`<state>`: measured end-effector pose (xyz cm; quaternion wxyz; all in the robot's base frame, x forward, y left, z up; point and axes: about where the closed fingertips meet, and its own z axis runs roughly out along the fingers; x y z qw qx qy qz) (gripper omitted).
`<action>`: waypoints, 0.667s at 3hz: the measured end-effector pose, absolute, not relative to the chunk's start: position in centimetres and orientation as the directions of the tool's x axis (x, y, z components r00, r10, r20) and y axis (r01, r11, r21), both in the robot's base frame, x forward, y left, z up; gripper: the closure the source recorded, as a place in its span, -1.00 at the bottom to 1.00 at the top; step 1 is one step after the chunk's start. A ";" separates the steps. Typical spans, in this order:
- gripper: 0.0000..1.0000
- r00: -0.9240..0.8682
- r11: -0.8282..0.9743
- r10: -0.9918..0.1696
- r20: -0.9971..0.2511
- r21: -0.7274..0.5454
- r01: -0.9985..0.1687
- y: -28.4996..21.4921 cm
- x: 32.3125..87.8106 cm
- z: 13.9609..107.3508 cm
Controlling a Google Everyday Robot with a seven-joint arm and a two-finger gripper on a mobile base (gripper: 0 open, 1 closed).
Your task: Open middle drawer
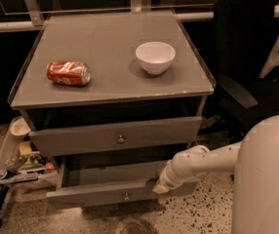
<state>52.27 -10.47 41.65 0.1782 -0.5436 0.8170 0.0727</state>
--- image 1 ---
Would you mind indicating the crushed orange soda can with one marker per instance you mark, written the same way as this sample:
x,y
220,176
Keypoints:
x,y
69,73

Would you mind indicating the black office chair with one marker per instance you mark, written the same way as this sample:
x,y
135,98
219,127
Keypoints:
x,y
243,32

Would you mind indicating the grey top drawer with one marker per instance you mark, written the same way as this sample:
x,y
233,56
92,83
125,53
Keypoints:
x,y
106,137

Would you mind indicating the grey drawer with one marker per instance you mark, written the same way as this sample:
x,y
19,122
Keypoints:
x,y
106,137
81,186

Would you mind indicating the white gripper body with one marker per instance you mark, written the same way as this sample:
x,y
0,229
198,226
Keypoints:
x,y
170,179

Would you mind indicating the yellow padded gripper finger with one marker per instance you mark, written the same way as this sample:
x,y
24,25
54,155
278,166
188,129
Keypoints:
x,y
159,188

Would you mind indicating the grey drawer cabinet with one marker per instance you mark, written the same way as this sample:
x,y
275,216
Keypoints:
x,y
119,90

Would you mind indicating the metal window rail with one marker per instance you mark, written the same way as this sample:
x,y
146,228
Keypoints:
x,y
32,20

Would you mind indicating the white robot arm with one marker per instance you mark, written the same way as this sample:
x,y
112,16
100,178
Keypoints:
x,y
255,163

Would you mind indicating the white cup in tray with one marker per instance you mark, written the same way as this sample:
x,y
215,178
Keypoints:
x,y
19,128

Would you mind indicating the green snack bag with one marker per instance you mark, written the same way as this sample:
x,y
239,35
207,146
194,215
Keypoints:
x,y
31,162

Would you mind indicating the white ceramic bowl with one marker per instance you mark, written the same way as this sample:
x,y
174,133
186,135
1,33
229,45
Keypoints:
x,y
155,57

